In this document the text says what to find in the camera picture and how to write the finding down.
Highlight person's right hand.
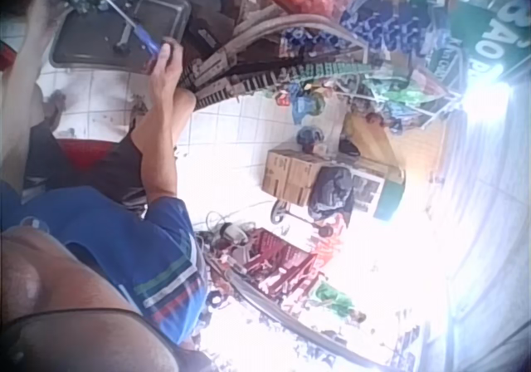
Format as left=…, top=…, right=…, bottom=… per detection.
left=145, top=37, right=187, bottom=95

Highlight person's left hand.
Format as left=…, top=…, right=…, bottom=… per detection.
left=25, top=0, right=72, bottom=32

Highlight blue handled screwdriver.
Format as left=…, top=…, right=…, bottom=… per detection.
left=77, top=0, right=163, bottom=60

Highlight grey plastic tray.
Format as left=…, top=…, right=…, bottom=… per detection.
left=48, top=0, right=192, bottom=76

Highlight red plastic stool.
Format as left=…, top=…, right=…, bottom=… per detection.
left=52, top=137, right=122, bottom=170

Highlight person's legs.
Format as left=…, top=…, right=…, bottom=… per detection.
left=22, top=87, right=198, bottom=213

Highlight blue helmet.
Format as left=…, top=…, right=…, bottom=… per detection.
left=295, top=124, right=328, bottom=151

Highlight brown cardboard box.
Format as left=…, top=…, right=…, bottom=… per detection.
left=261, top=146, right=325, bottom=208

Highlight small cart wheel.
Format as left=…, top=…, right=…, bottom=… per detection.
left=270, top=200, right=292, bottom=226

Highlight black plastic bag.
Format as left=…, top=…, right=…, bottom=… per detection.
left=307, top=164, right=357, bottom=224

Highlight hanging display of packets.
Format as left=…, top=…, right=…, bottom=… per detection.
left=281, top=0, right=461, bottom=130

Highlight wooden counter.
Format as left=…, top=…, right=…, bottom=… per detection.
left=340, top=109, right=406, bottom=172

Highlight heap of red packets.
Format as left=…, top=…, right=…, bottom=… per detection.
left=242, top=225, right=337, bottom=311

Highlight green and white box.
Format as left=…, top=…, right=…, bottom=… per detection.
left=352, top=168, right=407, bottom=220

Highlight black bicycle tyre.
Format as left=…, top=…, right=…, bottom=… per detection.
left=206, top=255, right=377, bottom=367

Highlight green sign board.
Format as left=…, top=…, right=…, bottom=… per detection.
left=450, top=0, right=531, bottom=85

